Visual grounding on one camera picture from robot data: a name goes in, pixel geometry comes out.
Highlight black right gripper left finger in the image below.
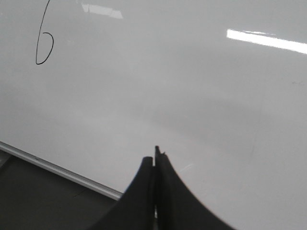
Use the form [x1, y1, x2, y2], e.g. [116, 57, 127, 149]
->
[90, 157, 155, 230]

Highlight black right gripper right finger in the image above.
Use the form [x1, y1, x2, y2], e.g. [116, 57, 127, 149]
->
[155, 146, 233, 230]

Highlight white whiteboard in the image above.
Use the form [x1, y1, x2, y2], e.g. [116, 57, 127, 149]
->
[0, 0, 307, 230]

